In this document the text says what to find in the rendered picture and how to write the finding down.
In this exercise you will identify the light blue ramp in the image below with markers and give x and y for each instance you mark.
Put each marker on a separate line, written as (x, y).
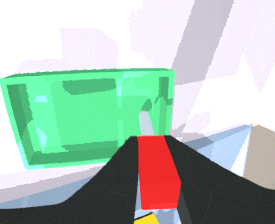
(247, 151)

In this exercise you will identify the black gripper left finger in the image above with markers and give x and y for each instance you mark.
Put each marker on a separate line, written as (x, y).
(108, 198)

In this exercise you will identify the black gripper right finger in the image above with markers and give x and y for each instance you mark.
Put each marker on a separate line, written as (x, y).
(211, 194)

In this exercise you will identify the green tray floor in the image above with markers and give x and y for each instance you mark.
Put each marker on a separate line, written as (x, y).
(69, 115)

